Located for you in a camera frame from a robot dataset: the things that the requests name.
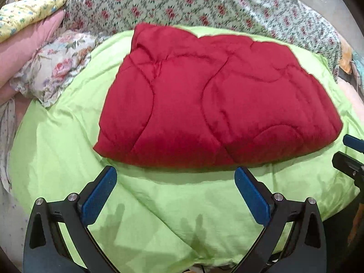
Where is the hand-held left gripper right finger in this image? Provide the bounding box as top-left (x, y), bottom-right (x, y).
top-left (230, 166), bottom-right (327, 273)

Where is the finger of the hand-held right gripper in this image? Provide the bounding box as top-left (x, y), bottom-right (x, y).
top-left (342, 134), bottom-right (364, 150)
top-left (332, 151), bottom-right (364, 190)

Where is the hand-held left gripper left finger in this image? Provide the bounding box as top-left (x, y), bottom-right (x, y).
top-left (23, 165), bottom-right (118, 273)

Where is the red quilted blanket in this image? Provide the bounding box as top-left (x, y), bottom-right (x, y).
top-left (93, 23), bottom-right (344, 169)

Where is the lime green bedsheet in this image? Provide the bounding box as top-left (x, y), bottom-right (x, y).
top-left (8, 25), bottom-right (364, 268)

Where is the orange cloth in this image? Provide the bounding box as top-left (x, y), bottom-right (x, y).
top-left (339, 38), bottom-right (354, 74)

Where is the white dotted sheet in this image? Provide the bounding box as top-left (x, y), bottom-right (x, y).
top-left (0, 98), bottom-right (19, 197)

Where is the large rose print pillow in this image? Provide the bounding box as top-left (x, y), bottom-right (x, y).
top-left (11, 31), bottom-right (99, 109)

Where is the pink pillow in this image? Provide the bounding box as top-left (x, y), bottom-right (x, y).
top-left (0, 11), bottom-right (65, 104)

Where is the yellow floral pillow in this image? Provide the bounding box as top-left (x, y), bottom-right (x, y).
top-left (0, 0), bottom-right (70, 43)

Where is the red rose print quilt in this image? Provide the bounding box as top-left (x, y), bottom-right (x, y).
top-left (61, 0), bottom-right (342, 83)

